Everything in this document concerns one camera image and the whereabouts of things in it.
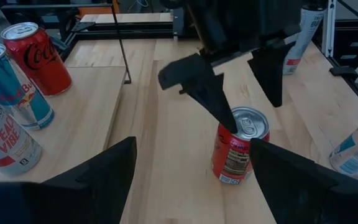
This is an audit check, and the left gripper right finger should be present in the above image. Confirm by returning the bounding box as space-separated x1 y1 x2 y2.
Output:
249 139 358 224

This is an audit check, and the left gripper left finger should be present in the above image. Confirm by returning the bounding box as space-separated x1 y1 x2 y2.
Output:
0 136 137 224

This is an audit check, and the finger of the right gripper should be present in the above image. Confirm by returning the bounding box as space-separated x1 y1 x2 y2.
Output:
158 53 238 134
247 42 295 107

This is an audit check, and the white Celsius Peach Vibe can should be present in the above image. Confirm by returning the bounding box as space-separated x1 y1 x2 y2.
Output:
282 1 328 75
0 88 43 176

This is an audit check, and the blue silver Red Bull can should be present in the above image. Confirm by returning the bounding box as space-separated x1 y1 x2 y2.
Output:
0 42 55 131
329 109 358 180

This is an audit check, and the red Coca-Cola can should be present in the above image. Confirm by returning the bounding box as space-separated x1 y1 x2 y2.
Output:
211 106 270 185
0 21 73 96

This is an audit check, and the wooden shelf board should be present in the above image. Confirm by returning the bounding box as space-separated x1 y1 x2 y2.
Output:
0 65 127 183

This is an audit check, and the black table clamp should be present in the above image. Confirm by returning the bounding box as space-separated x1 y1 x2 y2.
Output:
329 65 358 82

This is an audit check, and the silver aluminium bar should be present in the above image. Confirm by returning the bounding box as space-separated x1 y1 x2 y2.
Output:
321 0 338 58

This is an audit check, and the black aluminium table frame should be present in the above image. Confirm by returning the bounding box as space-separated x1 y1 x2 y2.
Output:
50 12 358 113

